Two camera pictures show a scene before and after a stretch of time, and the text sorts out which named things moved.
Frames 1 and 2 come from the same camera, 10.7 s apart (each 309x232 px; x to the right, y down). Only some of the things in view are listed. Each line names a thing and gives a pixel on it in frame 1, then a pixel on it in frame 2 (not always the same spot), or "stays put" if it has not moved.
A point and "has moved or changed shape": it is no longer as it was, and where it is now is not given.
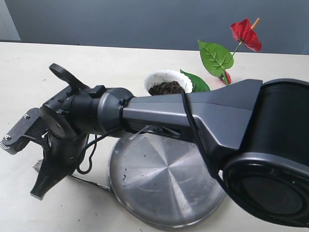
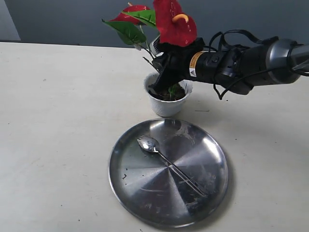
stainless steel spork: (90, 182) → (150, 144)
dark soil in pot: (166, 88) stays put
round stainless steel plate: (162, 181) stays put
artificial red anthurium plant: (217, 60) has moved or changed shape
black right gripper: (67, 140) → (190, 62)
